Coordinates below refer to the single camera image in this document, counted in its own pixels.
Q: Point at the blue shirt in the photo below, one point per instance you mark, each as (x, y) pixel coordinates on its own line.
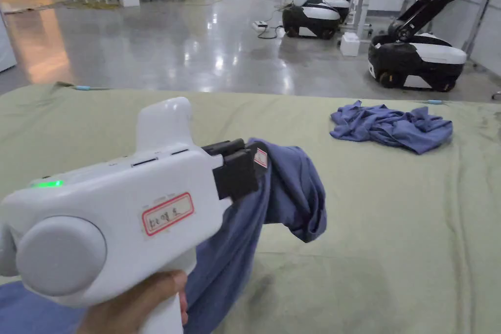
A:
(289, 193)

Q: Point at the white carton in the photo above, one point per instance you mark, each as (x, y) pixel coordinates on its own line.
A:
(349, 45)
(129, 0)

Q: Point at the crumpled blue garment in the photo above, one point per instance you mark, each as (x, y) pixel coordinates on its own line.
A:
(391, 126)

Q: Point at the bed with pale green sheet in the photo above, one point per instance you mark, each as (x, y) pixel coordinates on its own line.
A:
(391, 232)

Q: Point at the person's left hand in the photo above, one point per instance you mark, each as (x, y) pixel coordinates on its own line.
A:
(125, 306)

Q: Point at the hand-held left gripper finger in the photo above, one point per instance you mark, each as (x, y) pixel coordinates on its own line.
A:
(261, 171)
(227, 145)

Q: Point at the pale blue clip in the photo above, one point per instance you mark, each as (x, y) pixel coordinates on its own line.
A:
(435, 102)
(83, 87)

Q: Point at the white power strip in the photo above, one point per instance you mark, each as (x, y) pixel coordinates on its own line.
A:
(260, 25)

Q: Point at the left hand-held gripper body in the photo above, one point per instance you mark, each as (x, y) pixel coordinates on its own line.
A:
(98, 193)

